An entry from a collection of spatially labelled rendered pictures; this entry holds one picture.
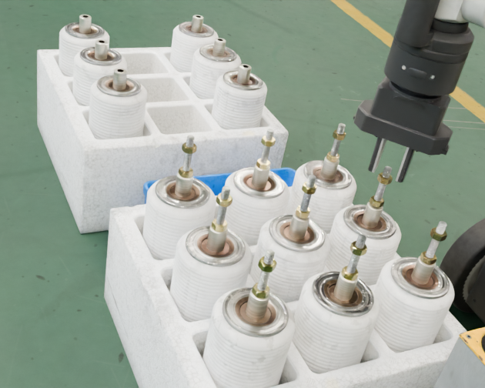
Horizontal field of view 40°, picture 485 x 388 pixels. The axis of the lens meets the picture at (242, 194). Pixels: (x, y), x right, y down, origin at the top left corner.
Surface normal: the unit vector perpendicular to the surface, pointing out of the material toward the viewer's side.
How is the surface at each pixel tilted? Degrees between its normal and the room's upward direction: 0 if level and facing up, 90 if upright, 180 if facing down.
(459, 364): 90
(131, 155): 90
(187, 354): 0
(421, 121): 90
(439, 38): 45
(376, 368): 0
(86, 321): 0
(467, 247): 61
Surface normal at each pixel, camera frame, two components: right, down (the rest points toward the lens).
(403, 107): -0.42, 0.46
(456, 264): -0.85, -0.05
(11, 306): 0.17, -0.81
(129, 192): 0.41, 0.57
